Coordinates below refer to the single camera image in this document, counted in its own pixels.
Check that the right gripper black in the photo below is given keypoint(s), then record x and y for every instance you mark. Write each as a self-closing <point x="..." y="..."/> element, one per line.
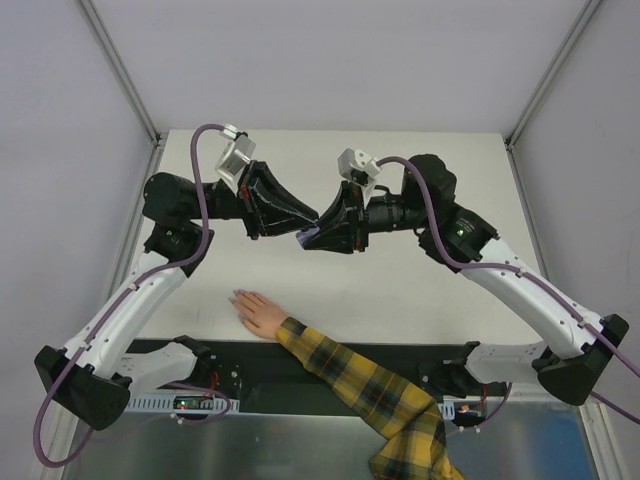
<point x="358" y="218"/>

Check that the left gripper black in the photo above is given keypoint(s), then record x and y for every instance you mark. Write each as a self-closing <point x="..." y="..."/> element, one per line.
<point x="248" y="200"/>

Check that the purple nail polish bottle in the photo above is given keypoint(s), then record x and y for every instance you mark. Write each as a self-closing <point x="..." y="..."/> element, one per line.
<point x="305" y="235"/>

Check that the yellow plaid sleeve forearm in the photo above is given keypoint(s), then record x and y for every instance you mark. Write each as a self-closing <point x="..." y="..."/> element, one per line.
<point x="407" y="417"/>

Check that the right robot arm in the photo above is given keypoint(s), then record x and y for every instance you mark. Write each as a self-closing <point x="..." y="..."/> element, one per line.
<point x="418" y="195"/>

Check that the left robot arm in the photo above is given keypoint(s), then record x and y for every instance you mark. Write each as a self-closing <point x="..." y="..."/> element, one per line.
<point x="92" y="375"/>

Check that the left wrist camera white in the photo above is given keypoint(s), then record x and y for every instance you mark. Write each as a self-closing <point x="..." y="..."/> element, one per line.
<point x="235" y="157"/>

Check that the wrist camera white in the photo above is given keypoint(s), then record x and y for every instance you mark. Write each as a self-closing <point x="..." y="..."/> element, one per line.
<point x="235" y="157"/>
<point x="360" y="168"/>

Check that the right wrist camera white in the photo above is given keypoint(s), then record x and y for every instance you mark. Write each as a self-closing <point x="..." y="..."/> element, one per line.
<point x="360" y="168"/>

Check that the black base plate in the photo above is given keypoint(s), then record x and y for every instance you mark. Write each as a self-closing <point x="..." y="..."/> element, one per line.
<point x="266" y="378"/>

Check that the white cable duct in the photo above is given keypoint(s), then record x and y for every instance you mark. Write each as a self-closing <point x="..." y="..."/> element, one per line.
<point x="189" y="404"/>

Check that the left aluminium frame post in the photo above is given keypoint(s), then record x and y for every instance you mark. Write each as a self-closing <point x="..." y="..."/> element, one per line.
<point x="116" y="64"/>

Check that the aluminium frame post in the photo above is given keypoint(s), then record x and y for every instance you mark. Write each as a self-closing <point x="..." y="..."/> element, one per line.
<point x="116" y="64"/>
<point x="563" y="53"/>

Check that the right aluminium frame post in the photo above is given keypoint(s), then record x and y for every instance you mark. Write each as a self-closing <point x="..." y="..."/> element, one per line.
<point x="563" y="53"/>

